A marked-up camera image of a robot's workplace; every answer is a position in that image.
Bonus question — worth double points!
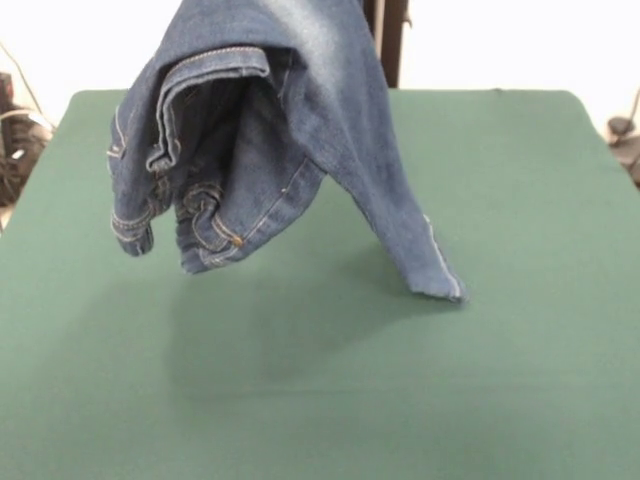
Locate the blue denim jeans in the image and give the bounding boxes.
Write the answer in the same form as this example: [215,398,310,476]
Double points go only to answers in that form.
[105,0,470,304]

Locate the dark green table cloth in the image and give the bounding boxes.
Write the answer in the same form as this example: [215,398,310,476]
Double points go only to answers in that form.
[0,88,640,480]

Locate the black wheeled stand base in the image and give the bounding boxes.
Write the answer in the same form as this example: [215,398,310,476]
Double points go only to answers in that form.
[607,115,640,189]
[0,72,55,207]

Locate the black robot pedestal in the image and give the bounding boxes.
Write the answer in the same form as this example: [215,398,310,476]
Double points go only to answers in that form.
[362,0,415,90]

